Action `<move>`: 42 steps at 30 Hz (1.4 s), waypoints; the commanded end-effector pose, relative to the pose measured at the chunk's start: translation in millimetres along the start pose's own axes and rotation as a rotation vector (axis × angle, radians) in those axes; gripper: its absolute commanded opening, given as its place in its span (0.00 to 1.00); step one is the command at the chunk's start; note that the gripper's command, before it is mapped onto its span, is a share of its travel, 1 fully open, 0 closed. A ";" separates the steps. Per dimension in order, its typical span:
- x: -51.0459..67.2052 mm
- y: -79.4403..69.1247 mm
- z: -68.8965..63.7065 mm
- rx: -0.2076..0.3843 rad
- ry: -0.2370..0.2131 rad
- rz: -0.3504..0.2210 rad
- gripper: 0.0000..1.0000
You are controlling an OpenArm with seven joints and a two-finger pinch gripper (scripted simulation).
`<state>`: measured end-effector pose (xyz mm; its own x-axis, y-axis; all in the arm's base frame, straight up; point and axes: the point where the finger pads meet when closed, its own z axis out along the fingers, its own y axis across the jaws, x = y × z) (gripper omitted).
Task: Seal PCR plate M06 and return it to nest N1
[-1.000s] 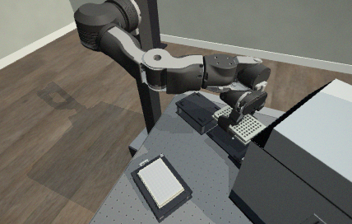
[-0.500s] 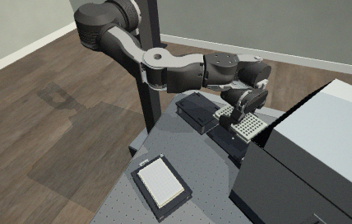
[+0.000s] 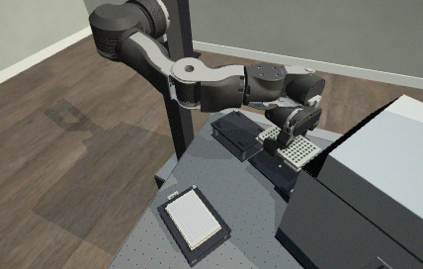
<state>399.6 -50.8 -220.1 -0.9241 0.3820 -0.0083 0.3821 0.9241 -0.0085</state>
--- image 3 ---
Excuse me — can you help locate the dark grey rectangular frame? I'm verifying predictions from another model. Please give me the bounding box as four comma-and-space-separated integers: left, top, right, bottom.
211, 110, 265, 162

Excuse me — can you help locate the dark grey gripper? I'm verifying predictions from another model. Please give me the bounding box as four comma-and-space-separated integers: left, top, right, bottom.
263, 105, 322, 163

